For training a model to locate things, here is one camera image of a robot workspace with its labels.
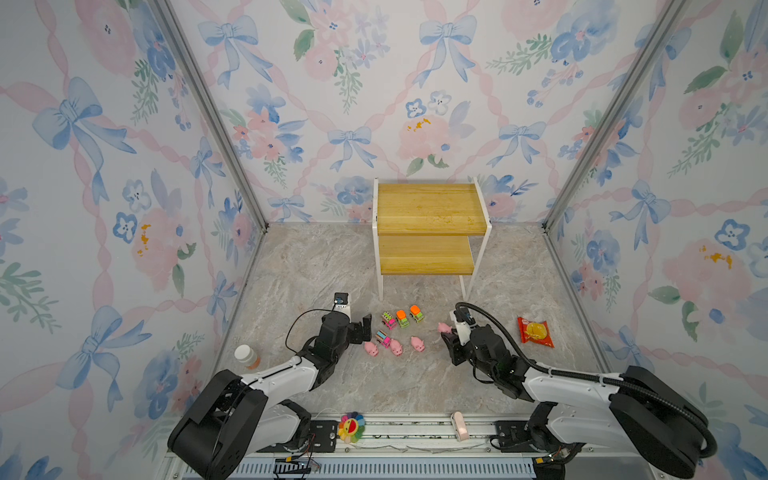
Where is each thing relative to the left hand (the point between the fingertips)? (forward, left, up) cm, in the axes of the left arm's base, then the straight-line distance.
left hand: (358, 313), depth 88 cm
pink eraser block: (-29, -27, -4) cm, 40 cm away
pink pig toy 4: (-9, -4, -5) cm, 11 cm away
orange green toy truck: (0, -13, -5) cm, 14 cm away
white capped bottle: (-13, +29, 0) cm, 32 cm away
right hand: (-5, -25, -2) cm, 26 cm away
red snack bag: (-3, -53, -5) cm, 53 cm away
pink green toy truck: (0, -9, -5) cm, 10 cm away
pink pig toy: (-5, -25, +1) cm, 25 cm away
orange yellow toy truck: (+2, -18, -4) cm, 18 cm away
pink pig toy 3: (-8, -11, -5) cm, 15 cm away
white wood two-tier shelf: (+9, -19, +26) cm, 33 cm away
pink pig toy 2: (-7, -18, -5) cm, 20 cm away
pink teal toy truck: (-6, -7, -4) cm, 10 cm away
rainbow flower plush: (-29, 0, -6) cm, 29 cm away
